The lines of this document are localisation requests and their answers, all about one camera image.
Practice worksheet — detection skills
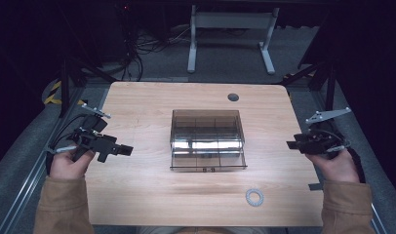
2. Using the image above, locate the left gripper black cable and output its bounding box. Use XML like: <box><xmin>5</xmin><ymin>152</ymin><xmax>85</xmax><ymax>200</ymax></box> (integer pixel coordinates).
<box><xmin>45</xmin><ymin>113</ymin><xmax>89</xmax><ymax>176</ymax></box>

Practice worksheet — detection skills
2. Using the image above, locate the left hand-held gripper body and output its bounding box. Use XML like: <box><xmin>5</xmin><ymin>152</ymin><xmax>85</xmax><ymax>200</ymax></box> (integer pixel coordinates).
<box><xmin>67</xmin><ymin>102</ymin><xmax>120</xmax><ymax>164</ymax></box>

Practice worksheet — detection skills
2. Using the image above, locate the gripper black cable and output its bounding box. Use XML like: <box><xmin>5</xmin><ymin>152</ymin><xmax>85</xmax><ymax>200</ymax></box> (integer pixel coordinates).
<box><xmin>45</xmin><ymin>113</ymin><xmax>89</xmax><ymax>176</ymax></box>
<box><xmin>329</xmin><ymin>129</ymin><xmax>367</xmax><ymax>184</ymax></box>

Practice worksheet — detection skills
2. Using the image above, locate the clear smoky plastic drawer box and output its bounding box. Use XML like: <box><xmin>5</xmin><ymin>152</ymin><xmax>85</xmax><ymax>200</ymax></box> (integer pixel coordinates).
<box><xmin>169</xmin><ymin>108</ymin><xmax>249</xmax><ymax>173</ymax></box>

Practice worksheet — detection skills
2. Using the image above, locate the person's left hand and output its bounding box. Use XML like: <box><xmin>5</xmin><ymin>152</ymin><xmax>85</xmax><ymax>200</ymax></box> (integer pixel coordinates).
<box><xmin>49</xmin><ymin>148</ymin><xmax>97</xmax><ymax>180</ymax></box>

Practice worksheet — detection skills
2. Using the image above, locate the white spiral hair tie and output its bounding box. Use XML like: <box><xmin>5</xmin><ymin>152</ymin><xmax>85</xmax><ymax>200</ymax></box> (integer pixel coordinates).
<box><xmin>245</xmin><ymin>188</ymin><xmax>265</xmax><ymax>208</ymax></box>

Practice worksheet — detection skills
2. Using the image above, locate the bundle of black floor cables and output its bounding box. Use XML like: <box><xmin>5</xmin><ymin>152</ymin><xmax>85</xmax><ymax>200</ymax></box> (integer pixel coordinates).
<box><xmin>119</xmin><ymin>3</ymin><xmax>194</xmax><ymax>83</ymax></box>

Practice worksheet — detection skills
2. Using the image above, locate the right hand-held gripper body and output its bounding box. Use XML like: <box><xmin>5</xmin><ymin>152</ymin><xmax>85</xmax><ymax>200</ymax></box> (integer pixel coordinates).
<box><xmin>294</xmin><ymin>106</ymin><xmax>352</xmax><ymax>161</ymax></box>

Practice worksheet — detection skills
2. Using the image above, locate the yellow black hazard tape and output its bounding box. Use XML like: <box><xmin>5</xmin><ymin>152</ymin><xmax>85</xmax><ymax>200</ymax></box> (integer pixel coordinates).
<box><xmin>42</xmin><ymin>80</ymin><xmax>87</xmax><ymax>107</ymax></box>

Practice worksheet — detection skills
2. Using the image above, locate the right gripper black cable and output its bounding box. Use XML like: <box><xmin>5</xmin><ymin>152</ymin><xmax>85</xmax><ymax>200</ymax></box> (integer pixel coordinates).
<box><xmin>329</xmin><ymin>129</ymin><xmax>367</xmax><ymax>184</ymax></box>

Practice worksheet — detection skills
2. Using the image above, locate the white metal desk frame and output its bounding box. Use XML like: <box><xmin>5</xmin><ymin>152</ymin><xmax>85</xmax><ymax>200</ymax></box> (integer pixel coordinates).
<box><xmin>186</xmin><ymin>4</ymin><xmax>281</xmax><ymax>76</ymax></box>

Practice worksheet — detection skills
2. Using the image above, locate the person's right hand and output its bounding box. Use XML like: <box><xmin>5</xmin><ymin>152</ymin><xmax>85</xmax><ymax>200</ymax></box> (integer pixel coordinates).
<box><xmin>304</xmin><ymin>147</ymin><xmax>362</xmax><ymax>184</ymax></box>

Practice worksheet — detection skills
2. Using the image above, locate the black metal stand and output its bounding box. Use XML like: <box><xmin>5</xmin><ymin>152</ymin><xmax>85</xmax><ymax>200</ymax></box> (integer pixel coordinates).
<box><xmin>281</xmin><ymin>60</ymin><xmax>338</xmax><ymax>112</ymax></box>
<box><xmin>57</xmin><ymin>58</ymin><xmax>120</xmax><ymax>119</ymax></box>

